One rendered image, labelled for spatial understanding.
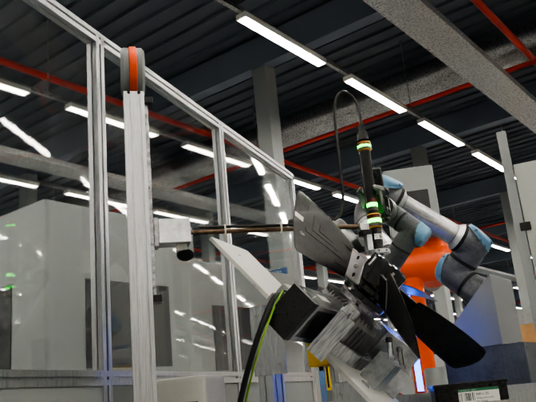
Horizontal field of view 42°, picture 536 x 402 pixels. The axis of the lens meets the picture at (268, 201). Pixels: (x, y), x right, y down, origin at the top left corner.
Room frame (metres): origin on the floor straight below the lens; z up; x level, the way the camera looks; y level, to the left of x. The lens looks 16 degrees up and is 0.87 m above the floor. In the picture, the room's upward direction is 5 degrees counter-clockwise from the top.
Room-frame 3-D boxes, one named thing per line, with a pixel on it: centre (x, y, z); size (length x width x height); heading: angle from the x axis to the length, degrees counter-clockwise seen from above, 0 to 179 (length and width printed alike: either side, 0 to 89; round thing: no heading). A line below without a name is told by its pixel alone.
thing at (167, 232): (1.94, 0.29, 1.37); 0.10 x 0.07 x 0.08; 103
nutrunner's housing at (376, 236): (2.08, -0.32, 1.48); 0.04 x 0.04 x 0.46
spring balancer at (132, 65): (1.91, 0.38, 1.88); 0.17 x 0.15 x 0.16; 158
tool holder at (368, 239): (2.08, -0.31, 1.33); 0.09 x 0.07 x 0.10; 103
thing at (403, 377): (2.05, -0.31, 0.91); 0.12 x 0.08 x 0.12; 68
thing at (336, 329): (1.79, -0.13, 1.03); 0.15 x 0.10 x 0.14; 68
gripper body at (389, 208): (2.18, -0.36, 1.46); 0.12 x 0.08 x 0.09; 159
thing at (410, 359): (2.14, -0.31, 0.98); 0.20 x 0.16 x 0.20; 68
